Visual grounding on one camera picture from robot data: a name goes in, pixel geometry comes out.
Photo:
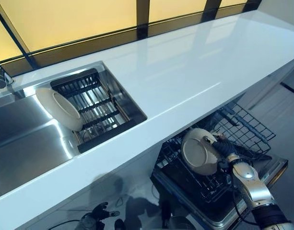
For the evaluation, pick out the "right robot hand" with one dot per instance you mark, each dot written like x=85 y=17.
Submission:
x=223 y=148

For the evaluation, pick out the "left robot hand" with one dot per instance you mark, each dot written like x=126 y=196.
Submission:
x=100 y=213

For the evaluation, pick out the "cream ceramic plate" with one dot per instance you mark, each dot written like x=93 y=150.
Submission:
x=199 y=153
x=60 y=107

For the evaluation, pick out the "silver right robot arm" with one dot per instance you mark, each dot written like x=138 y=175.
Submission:
x=257 y=191

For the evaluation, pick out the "white cabinet panel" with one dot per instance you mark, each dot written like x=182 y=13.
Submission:
x=269 y=86

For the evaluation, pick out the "stainless steel sink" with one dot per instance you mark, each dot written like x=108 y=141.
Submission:
x=29 y=134

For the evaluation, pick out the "black dish drying rack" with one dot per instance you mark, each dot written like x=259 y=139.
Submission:
x=98 y=105

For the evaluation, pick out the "dark window frame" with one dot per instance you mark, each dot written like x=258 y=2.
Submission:
x=142 y=24

